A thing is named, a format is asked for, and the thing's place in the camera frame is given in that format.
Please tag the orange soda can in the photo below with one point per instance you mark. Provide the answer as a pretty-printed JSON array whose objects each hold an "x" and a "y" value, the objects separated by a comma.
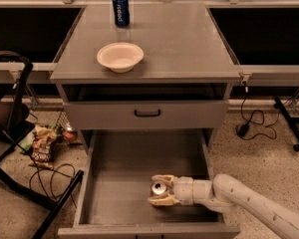
[{"x": 158, "y": 189}]

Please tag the small red snack item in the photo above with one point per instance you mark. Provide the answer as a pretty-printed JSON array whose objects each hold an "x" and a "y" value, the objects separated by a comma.
[{"x": 69, "y": 134}]

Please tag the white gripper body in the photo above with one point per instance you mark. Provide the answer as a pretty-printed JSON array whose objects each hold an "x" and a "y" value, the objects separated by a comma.
[{"x": 182, "y": 188}]

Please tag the green snack bag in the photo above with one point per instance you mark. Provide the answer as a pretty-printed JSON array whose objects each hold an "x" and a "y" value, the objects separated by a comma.
[{"x": 26, "y": 143}]

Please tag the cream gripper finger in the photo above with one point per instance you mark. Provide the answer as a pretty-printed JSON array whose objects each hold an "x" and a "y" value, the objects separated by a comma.
[
  {"x": 167, "y": 179},
  {"x": 163, "y": 200}
]

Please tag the white paper bowl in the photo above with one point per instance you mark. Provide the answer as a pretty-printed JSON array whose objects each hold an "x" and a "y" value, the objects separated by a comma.
[{"x": 120, "y": 57}]

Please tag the open middle drawer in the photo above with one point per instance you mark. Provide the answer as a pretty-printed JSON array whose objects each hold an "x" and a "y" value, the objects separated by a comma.
[{"x": 113, "y": 201}]

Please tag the black chair frame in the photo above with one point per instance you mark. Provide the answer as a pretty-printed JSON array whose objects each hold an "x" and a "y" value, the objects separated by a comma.
[{"x": 13, "y": 128}]

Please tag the closed top drawer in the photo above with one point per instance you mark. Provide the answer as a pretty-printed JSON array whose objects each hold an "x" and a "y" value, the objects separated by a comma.
[{"x": 120, "y": 115}]

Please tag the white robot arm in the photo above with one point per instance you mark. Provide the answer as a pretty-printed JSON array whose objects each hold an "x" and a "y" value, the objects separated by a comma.
[{"x": 223, "y": 194}]

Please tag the grey drawer cabinet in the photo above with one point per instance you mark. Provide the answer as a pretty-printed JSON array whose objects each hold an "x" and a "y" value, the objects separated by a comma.
[{"x": 184, "y": 59}]

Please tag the brown chip bag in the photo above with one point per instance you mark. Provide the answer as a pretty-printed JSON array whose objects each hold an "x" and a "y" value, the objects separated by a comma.
[{"x": 43, "y": 147}]

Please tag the black top drawer handle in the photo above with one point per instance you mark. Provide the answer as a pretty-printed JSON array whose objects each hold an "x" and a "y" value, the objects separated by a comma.
[{"x": 142, "y": 114}]

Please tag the blue pepsi can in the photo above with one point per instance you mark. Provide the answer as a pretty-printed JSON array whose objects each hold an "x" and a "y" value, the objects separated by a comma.
[{"x": 122, "y": 12}]

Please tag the black stand leg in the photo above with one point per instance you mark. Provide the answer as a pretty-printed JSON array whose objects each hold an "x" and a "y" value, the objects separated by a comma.
[{"x": 292, "y": 122}]

